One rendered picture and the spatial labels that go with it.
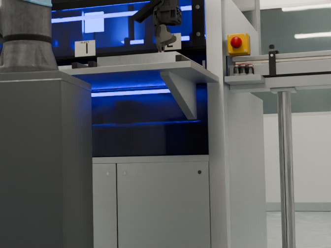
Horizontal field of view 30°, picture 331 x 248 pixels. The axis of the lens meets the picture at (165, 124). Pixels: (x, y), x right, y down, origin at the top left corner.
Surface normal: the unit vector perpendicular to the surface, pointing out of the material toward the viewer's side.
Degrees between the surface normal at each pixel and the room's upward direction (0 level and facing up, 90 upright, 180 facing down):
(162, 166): 90
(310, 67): 90
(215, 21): 90
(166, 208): 90
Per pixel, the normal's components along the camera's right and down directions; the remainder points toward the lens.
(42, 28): 0.73, -0.05
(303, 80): -0.29, -0.05
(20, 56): 0.01, -0.35
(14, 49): -0.25, -0.35
